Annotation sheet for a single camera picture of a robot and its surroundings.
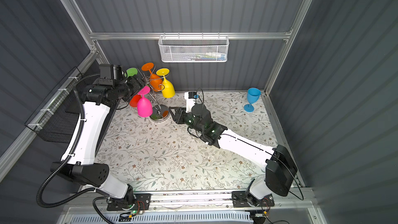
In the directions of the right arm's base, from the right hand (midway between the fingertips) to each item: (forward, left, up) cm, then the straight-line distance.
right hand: (171, 110), depth 70 cm
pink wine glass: (+8, +17, -7) cm, 20 cm away
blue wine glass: (+25, -46, -18) cm, 55 cm away
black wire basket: (-6, +50, +2) cm, 50 cm away
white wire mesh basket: (+72, -4, -11) cm, 73 cm away
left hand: (+11, +15, +6) cm, 20 cm away
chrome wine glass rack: (+21, +17, -29) cm, 40 cm away
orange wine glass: (+29, +15, -7) cm, 34 cm away
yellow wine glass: (+23, +7, -10) cm, 27 cm away
